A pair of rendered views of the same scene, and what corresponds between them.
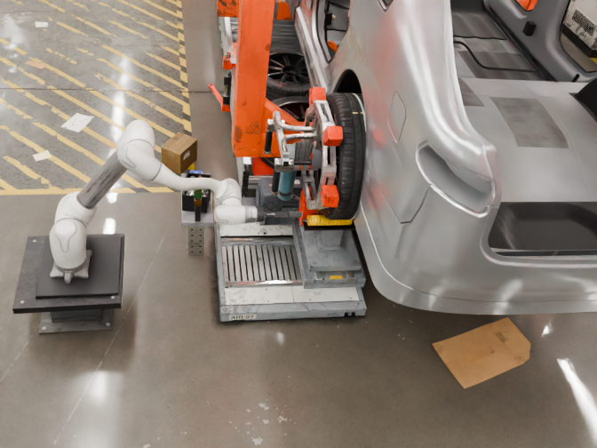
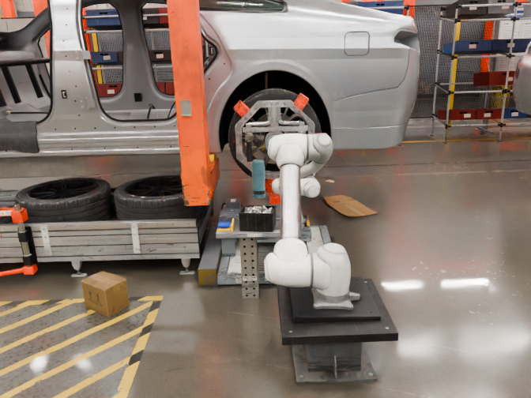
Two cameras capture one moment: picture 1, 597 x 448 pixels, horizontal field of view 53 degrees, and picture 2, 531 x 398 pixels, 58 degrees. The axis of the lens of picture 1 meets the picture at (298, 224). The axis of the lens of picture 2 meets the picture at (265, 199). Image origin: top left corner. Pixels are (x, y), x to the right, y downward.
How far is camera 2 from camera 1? 3.76 m
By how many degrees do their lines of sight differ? 66
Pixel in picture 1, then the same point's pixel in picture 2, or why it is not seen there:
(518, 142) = not seen: hidden behind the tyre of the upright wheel
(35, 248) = (303, 329)
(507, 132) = not seen: hidden behind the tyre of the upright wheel
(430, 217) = (412, 66)
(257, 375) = (388, 270)
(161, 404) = (430, 307)
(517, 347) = (344, 199)
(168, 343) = not seen: hidden behind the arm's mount
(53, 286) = (364, 307)
